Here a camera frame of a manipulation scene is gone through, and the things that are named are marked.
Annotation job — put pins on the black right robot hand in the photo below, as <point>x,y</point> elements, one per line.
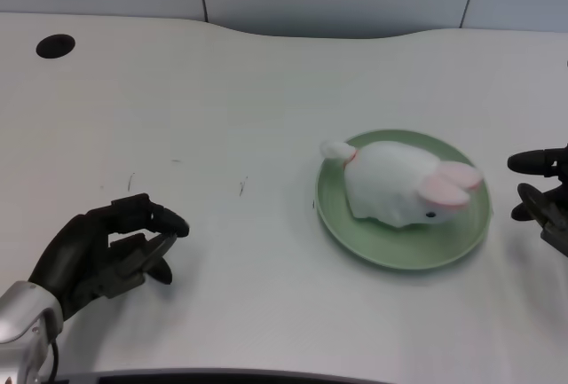
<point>543,193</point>

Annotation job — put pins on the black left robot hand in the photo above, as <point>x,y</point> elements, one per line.
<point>97,251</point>

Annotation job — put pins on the white plush rabbit doll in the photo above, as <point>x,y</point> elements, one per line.
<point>399,184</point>

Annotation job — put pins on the green round plate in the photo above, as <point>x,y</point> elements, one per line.
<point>350,242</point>

